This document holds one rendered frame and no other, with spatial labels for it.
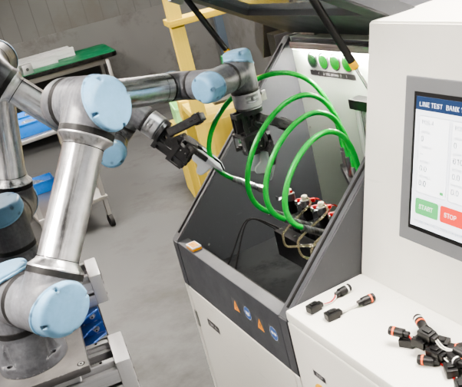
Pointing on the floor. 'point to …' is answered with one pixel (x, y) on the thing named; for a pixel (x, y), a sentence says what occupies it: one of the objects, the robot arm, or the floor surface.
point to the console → (418, 59)
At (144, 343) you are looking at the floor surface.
